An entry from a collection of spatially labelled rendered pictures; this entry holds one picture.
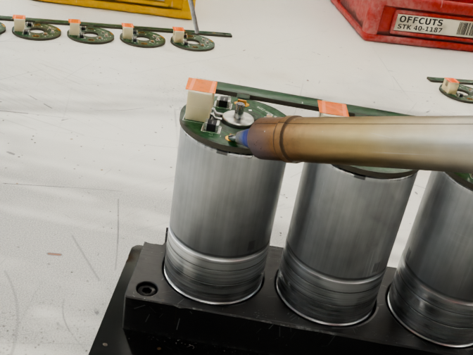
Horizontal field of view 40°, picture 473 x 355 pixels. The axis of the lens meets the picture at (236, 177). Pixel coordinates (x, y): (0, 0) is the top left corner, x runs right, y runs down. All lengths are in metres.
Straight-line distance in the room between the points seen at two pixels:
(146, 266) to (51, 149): 0.10
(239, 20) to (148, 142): 0.19
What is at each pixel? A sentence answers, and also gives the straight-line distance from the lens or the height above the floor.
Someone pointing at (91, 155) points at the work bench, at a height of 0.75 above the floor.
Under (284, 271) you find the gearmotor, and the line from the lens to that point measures 0.15.
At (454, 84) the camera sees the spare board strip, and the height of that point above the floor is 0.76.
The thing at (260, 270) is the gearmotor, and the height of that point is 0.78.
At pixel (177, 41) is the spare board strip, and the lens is 0.36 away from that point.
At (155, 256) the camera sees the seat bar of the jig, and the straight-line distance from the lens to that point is 0.16.
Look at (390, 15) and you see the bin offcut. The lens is 0.43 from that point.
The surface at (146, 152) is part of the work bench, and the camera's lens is 0.25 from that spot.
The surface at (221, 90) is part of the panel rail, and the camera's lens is 0.15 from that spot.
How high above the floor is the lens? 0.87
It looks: 30 degrees down
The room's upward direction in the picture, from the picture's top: 10 degrees clockwise
